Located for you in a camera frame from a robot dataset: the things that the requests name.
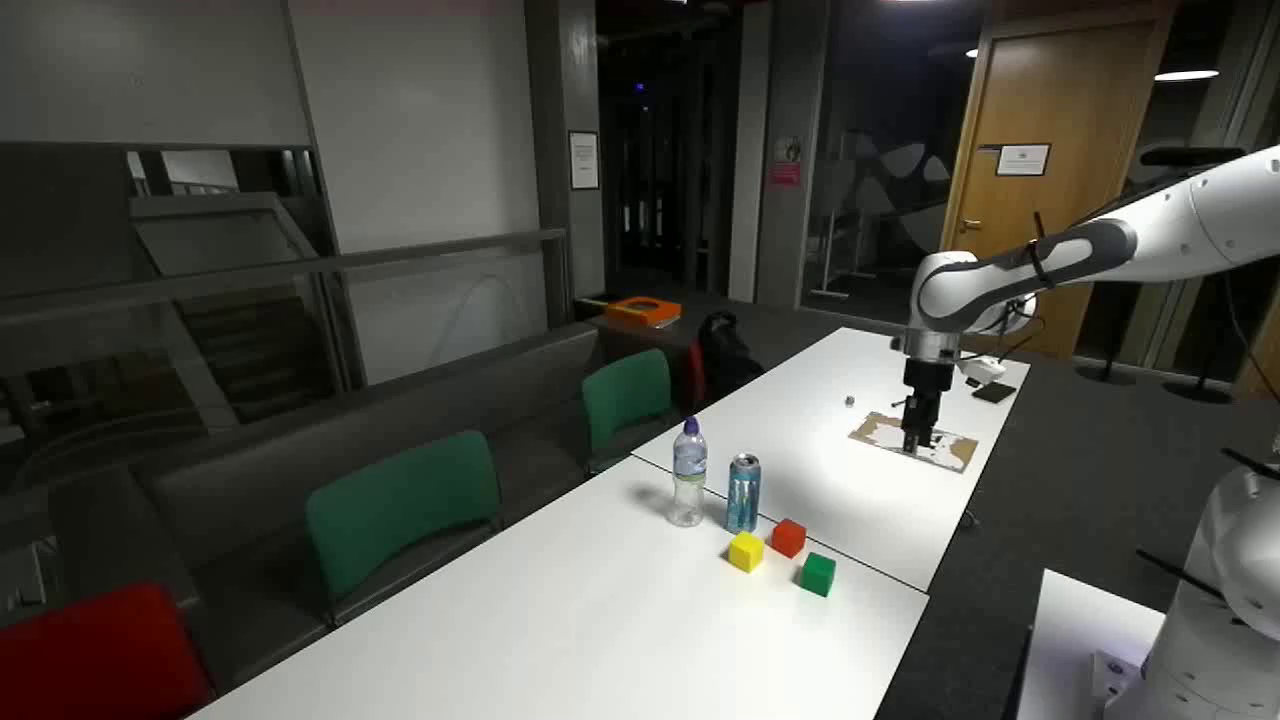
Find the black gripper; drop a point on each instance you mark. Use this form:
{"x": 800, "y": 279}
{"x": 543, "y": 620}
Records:
{"x": 924, "y": 383}

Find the blue drink can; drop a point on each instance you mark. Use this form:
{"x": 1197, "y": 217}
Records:
{"x": 743, "y": 497}

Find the brown clipboard with paper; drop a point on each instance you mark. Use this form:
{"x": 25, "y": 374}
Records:
{"x": 953, "y": 450}

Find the black phone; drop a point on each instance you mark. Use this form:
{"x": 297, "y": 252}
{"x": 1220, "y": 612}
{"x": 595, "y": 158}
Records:
{"x": 995, "y": 395}

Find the red cube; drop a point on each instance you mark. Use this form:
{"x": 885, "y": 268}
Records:
{"x": 791, "y": 537}

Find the green cube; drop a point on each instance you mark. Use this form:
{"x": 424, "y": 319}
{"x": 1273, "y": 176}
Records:
{"x": 813, "y": 574}

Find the yellow cube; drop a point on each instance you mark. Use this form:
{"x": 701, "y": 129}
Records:
{"x": 744, "y": 553}

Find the black backpack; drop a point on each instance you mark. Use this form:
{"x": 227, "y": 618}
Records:
{"x": 726, "y": 362}

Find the clear plastic water bottle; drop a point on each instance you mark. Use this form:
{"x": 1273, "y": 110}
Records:
{"x": 691, "y": 466}

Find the pink sign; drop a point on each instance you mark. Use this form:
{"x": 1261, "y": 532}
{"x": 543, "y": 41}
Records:
{"x": 785, "y": 175}

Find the small green chair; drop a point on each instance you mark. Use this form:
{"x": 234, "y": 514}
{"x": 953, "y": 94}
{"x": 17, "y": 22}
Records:
{"x": 627, "y": 395}

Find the white door sign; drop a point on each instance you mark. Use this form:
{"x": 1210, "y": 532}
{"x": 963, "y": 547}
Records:
{"x": 1021, "y": 158}

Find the white socket box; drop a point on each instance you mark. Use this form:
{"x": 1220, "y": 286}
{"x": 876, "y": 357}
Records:
{"x": 1111, "y": 672}

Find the orange box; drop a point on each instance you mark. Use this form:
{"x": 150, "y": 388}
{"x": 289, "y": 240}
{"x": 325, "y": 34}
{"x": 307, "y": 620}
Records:
{"x": 641, "y": 309}

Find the wooden door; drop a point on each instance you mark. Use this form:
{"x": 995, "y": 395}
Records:
{"x": 1053, "y": 82}

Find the white paper notice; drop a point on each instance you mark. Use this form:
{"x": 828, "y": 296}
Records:
{"x": 585, "y": 163}

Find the large green chair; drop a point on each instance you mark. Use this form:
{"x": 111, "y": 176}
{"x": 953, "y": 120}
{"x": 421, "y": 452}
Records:
{"x": 401, "y": 504}

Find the red chair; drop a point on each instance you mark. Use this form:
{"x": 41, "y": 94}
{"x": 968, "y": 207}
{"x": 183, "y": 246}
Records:
{"x": 95, "y": 661}

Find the black stereo camera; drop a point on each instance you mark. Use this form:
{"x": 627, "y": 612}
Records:
{"x": 1175, "y": 152}

